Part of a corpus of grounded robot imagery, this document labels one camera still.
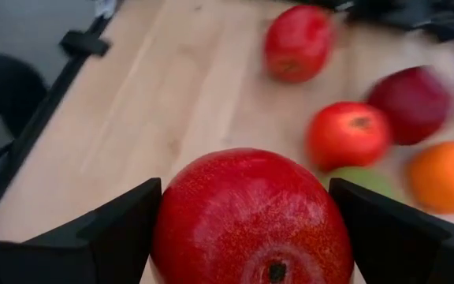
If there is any orange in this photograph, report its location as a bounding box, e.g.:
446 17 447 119
406 140 454 214

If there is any green pear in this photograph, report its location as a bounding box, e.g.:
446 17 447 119
321 165 400 202

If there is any black cable clip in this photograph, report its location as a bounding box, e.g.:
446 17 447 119
59 30 110 58

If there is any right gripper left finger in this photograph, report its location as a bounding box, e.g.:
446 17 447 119
0 177 162 284

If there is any black aluminium table frame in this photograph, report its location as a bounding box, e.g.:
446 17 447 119
0 13 112 237

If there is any small red apple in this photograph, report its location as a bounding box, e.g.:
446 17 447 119
305 101 393 173

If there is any dark red apple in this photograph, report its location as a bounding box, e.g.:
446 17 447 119
367 65 454 146

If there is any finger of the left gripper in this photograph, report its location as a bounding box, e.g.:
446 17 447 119
344 2 454 43

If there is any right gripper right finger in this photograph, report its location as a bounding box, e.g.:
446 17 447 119
328 177 454 284

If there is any large red apple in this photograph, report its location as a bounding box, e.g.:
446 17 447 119
150 148 355 284

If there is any silver aluminium strip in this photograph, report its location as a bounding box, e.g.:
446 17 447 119
95 0 117 19

